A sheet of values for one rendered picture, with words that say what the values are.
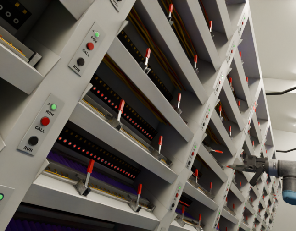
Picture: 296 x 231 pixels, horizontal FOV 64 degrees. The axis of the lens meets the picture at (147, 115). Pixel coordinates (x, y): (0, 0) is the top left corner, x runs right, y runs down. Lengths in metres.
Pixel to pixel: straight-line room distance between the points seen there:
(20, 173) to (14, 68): 0.20
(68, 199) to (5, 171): 0.18
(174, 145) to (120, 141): 0.44
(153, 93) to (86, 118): 0.27
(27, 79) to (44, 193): 0.24
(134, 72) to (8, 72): 0.34
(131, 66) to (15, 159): 0.37
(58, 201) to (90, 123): 0.19
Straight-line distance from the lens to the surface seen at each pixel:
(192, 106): 1.14
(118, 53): 0.64
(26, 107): 0.50
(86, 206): 0.68
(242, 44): 1.74
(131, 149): 0.73
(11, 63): 0.49
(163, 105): 0.83
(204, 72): 1.23
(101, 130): 0.63
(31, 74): 0.50
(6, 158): 0.51
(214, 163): 1.40
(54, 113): 0.53
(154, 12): 0.77
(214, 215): 1.68
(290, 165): 1.47
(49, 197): 0.60
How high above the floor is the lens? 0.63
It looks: 17 degrees up
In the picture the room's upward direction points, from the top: 25 degrees clockwise
